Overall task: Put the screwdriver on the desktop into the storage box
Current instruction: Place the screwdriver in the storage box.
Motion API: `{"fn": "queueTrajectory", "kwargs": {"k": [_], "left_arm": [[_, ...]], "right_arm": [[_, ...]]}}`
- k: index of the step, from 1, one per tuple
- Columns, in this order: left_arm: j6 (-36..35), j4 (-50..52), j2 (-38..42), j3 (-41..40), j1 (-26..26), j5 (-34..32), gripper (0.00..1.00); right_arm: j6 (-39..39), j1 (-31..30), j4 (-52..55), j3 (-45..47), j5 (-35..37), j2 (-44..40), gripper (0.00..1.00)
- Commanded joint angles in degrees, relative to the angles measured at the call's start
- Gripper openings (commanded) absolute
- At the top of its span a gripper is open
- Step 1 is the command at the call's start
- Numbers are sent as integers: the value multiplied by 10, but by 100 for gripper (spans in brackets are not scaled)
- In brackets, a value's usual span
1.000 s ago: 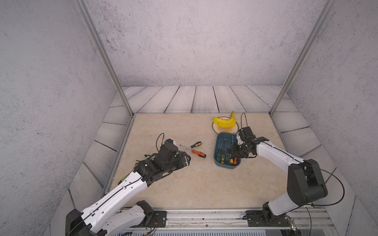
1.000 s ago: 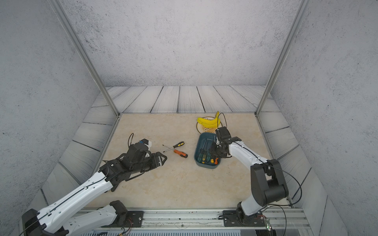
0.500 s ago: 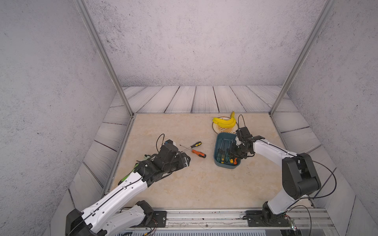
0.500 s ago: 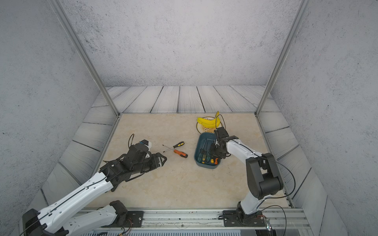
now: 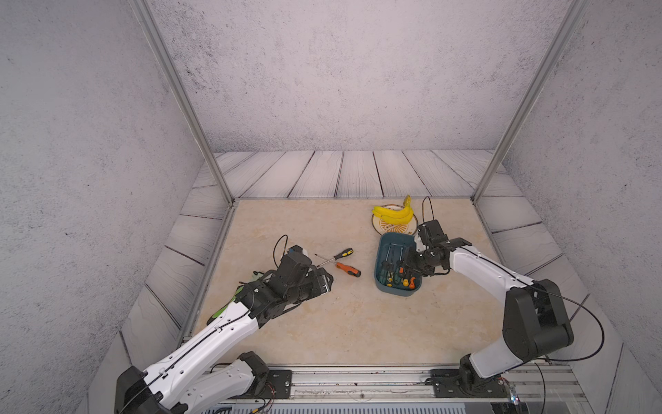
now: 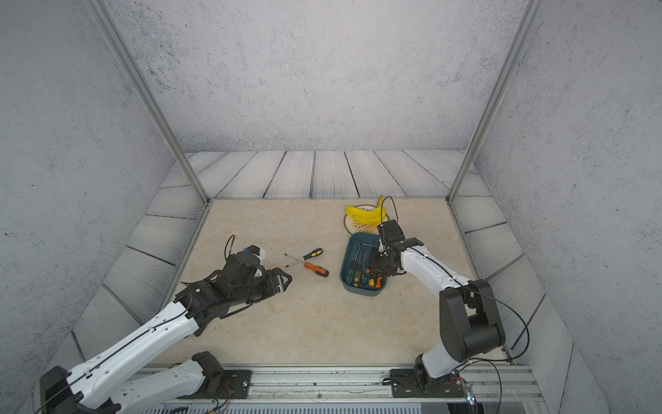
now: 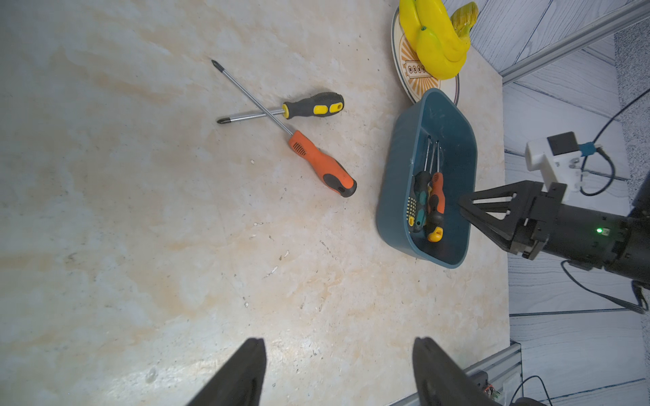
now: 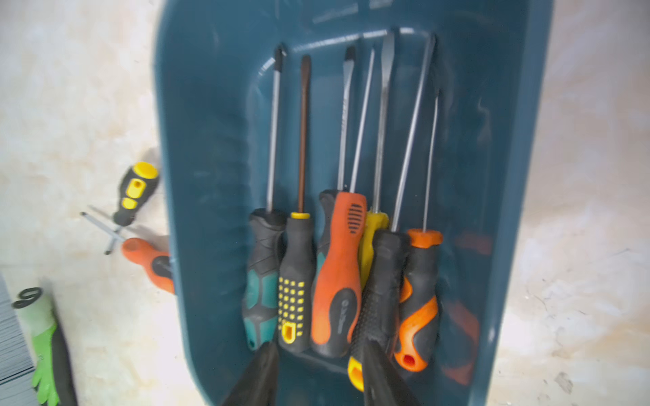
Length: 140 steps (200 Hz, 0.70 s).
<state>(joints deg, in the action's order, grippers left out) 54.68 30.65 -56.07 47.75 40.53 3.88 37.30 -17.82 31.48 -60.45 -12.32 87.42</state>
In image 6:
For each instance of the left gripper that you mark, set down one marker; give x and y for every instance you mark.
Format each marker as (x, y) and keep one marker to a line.
(276, 285)

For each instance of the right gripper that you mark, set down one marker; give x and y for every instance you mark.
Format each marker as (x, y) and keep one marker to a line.
(388, 272)

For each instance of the large green black screwdriver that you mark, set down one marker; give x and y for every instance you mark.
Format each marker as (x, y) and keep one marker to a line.
(355, 268)

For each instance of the teal storage box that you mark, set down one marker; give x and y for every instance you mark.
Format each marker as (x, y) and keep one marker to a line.
(354, 241)

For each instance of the orange black screwdriver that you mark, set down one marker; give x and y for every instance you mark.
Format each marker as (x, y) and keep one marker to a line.
(320, 271)

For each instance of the black yellow small screwdriver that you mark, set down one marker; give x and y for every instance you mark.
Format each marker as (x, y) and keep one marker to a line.
(314, 253)

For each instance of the black yellow dotted screwdriver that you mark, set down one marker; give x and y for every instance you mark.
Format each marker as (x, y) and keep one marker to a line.
(370, 274)

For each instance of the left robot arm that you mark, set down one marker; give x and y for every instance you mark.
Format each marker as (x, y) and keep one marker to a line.
(106, 383)

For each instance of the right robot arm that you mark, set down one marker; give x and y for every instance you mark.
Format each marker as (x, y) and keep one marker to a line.
(470, 322)

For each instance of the yellow banana bunch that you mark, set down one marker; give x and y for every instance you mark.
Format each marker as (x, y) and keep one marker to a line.
(364, 213)

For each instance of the round patterned plate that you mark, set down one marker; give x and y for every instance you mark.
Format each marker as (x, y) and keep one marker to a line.
(357, 223)

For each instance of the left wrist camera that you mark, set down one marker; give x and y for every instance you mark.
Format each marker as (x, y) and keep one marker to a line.
(255, 250)

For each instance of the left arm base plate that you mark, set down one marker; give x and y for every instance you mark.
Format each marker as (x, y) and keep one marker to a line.
(232, 384)

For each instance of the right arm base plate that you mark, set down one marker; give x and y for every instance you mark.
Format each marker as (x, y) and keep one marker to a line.
(416, 383)

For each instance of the aluminium front rail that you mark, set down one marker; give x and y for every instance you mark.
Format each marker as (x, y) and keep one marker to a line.
(358, 389)

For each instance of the right aluminium frame post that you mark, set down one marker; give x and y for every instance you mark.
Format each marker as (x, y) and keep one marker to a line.
(499, 89)

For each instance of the aluminium frame post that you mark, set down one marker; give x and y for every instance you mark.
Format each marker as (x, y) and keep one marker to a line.
(113, 37)
(499, 89)

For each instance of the left aluminium frame post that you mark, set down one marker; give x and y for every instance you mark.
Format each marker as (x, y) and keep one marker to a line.
(113, 37)

